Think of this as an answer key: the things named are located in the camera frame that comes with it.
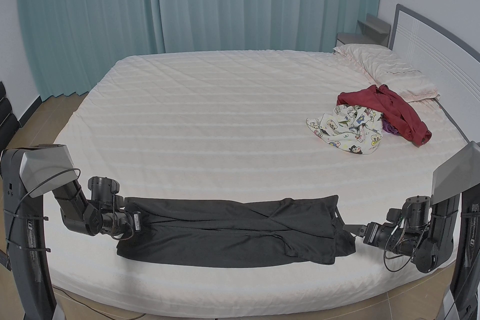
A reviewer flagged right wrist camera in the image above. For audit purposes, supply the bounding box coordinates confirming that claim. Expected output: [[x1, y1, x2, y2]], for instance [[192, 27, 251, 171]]
[[403, 195, 433, 228]]

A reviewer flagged grey bedside table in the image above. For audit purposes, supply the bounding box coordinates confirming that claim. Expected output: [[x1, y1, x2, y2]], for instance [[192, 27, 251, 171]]
[[336, 13, 391, 47]]

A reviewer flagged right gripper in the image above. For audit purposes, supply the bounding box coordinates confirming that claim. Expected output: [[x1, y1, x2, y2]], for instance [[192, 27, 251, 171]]
[[362, 222, 395, 249]]

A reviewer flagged black padded chair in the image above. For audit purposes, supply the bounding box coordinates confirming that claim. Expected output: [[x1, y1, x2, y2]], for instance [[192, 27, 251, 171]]
[[0, 81, 19, 141]]

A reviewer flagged white printed garment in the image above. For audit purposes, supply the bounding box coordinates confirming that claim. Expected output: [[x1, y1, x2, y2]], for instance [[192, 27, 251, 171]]
[[306, 104, 384, 156]]

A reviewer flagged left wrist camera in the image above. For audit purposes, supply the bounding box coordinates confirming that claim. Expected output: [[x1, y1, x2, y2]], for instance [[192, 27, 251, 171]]
[[87, 176, 121, 205]]

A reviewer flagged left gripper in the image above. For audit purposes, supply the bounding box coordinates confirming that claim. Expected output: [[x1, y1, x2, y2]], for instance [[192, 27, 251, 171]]
[[111, 211, 143, 238]]

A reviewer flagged black T-shirt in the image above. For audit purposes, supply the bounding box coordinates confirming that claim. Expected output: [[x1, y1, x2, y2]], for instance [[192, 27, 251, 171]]
[[116, 194, 357, 269]]

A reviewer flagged cream pillow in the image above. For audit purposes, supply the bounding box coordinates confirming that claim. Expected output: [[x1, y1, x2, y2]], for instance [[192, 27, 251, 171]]
[[332, 43, 440, 103]]

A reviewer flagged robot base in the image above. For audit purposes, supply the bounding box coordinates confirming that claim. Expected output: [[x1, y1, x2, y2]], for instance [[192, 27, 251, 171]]
[[446, 292, 480, 320]]

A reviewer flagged dark red garment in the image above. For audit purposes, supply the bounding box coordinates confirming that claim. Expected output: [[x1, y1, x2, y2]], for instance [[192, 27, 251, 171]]
[[336, 84, 433, 146]]

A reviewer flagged black cable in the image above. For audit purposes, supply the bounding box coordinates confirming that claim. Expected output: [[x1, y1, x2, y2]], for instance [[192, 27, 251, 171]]
[[383, 249, 418, 273], [52, 286, 145, 319], [5, 168, 82, 249]]

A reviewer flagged bed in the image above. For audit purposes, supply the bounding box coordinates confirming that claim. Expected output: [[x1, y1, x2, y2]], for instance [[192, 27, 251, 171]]
[[7, 3, 480, 317]]

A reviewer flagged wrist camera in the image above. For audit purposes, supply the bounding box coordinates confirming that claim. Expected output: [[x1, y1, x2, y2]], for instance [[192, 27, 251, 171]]
[[403, 195, 433, 228], [87, 176, 121, 205]]

